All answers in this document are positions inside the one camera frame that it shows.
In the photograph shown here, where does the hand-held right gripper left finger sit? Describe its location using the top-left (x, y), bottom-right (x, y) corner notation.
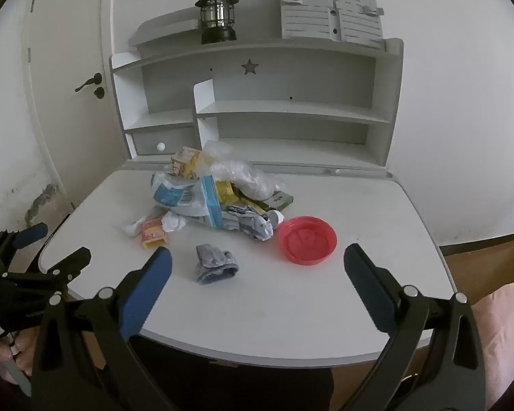
top-left (30, 246), bottom-right (185, 411)

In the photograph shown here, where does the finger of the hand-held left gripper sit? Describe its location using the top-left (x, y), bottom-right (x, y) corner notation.
top-left (0, 223), bottom-right (49, 263)
top-left (2, 247), bottom-right (92, 292)

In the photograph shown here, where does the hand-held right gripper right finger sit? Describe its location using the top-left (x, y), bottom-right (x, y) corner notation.
top-left (338, 243), bottom-right (487, 411)

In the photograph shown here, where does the grey sock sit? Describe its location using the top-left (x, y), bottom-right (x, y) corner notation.
top-left (196, 244), bottom-right (241, 285)

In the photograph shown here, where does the small yellow red box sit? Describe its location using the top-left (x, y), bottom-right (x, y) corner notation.
top-left (140, 218), bottom-right (171, 250)

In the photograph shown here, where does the red plastic lid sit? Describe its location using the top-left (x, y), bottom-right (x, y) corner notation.
top-left (278, 216), bottom-right (338, 265)

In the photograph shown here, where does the blue white plastic bag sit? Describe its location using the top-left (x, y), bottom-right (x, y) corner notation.
top-left (150, 171), bottom-right (223, 228)

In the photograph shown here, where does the crumpled printed wrapper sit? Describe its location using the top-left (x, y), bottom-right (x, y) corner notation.
top-left (220, 205), bottom-right (275, 241)

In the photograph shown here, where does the yellow wrapper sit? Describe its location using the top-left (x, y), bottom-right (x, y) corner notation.
top-left (214, 180), bottom-right (266, 215)

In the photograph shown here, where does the green box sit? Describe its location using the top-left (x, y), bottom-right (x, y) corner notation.
top-left (257, 190), bottom-right (294, 211)

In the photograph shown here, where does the yellow carton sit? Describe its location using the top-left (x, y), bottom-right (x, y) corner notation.
top-left (171, 146), bottom-right (204, 179)

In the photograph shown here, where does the pink cushion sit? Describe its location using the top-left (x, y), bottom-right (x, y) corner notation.
top-left (471, 274), bottom-right (514, 411)

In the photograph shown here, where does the clear plastic bag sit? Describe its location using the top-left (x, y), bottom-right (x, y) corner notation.
top-left (197, 140), bottom-right (285, 200)

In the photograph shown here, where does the grey drawer with white knob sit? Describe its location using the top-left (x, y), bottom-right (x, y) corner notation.
top-left (131, 125), bottom-right (198, 157)

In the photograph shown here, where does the white door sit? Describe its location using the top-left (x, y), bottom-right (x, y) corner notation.
top-left (23, 0), bottom-right (127, 206)

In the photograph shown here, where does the white desk hutch shelf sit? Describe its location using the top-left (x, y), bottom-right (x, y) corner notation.
top-left (109, 0), bottom-right (405, 178)

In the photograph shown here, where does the grey slatted folding board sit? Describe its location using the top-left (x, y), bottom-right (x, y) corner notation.
top-left (279, 0), bottom-right (386, 50)

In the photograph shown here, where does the black camping lantern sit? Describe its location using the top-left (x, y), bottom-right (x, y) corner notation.
top-left (195, 0), bottom-right (240, 46)

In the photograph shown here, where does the black door handle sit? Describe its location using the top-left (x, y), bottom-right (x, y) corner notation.
top-left (74, 74), bottom-right (105, 99)

